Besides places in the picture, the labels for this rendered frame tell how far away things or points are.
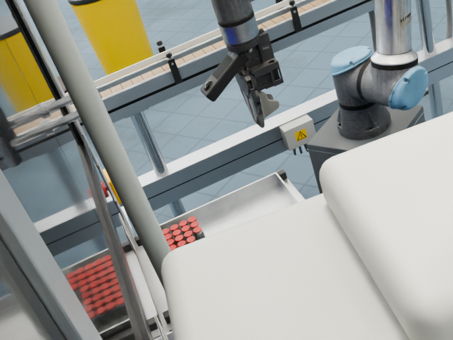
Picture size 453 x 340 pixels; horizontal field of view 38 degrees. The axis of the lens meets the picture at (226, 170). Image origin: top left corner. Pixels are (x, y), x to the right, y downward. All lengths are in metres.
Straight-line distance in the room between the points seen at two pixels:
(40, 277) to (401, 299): 0.21
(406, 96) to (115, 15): 2.98
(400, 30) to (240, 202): 0.57
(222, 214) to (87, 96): 1.02
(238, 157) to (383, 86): 0.93
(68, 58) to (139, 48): 3.98
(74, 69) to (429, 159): 0.32
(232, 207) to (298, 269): 1.20
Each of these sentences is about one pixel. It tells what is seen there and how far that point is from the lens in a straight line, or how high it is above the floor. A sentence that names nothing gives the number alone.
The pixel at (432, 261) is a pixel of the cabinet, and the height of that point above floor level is 1.59.
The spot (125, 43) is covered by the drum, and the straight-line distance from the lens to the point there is 4.50.
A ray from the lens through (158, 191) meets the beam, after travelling 2.46.
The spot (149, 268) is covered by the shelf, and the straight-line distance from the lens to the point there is 1.53.
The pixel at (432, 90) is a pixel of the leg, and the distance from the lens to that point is 2.81.
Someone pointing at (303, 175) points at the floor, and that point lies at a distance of 3.15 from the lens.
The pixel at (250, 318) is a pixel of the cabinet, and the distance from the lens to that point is 0.39.
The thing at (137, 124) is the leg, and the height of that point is 0.78.
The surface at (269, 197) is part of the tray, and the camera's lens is 1.59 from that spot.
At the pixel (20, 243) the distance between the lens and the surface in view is 0.40.
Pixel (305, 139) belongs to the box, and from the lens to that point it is 2.51.
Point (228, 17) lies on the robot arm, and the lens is 1.32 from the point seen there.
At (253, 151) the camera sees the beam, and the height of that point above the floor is 0.49.
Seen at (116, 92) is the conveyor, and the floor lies 0.93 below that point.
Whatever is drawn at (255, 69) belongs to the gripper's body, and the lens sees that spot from 1.37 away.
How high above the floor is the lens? 1.83
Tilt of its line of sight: 33 degrees down
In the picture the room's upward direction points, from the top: 20 degrees counter-clockwise
